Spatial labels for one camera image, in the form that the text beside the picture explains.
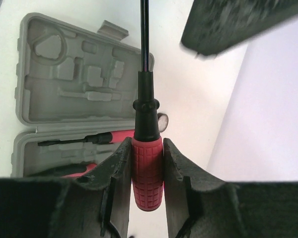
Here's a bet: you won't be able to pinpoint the black electrical tape roll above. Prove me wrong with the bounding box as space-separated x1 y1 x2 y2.
157 113 169 133

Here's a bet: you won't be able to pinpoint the red-handled screwdriver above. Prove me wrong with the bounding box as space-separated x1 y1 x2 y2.
38 130 134 147
132 0 163 212

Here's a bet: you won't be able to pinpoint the grey plastic tool case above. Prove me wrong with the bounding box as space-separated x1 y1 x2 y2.
11 13 141 178

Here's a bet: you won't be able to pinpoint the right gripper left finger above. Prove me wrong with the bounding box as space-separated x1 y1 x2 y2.
0 138 132 238

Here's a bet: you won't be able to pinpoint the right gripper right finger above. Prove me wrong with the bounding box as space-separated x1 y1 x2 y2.
163 139 298 238

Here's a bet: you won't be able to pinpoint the red black pliers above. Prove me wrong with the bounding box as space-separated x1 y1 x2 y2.
29 163 97 178

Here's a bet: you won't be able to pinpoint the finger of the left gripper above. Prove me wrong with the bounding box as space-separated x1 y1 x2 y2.
181 0 298 57

